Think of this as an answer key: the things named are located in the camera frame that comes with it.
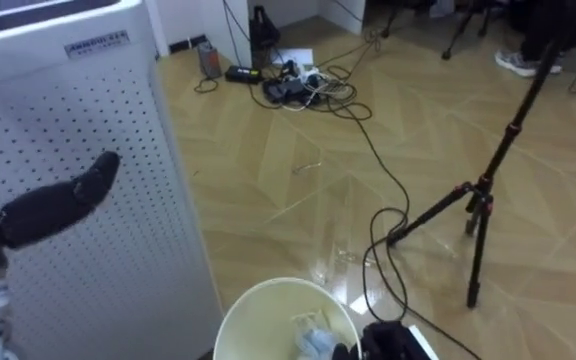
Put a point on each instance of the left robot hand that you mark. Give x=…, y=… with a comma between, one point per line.
x=48, y=210

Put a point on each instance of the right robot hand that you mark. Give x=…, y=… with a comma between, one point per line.
x=388, y=342

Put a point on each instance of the white plastic waste bin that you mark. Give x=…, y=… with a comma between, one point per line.
x=263, y=320

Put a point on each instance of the crumpled blue white wrapper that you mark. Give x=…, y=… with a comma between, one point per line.
x=318, y=344

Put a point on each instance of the tall white air purifier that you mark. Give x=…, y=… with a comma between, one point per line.
x=118, y=200

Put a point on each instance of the crumpled cream paper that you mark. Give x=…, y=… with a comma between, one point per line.
x=315, y=320

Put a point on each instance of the black tripod with red joints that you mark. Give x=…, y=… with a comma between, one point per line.
x=483, y=185

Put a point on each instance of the grey box device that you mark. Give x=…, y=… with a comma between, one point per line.
x=209, y=60

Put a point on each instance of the black power brick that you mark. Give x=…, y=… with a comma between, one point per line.
x=243, y=75

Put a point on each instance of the black power adapter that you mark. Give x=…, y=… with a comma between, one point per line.
x=285, y=90

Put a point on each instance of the black bag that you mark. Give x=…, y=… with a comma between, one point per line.
x=263, y=30

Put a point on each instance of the white paper sheet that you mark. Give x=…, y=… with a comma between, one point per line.
x=295, y=56

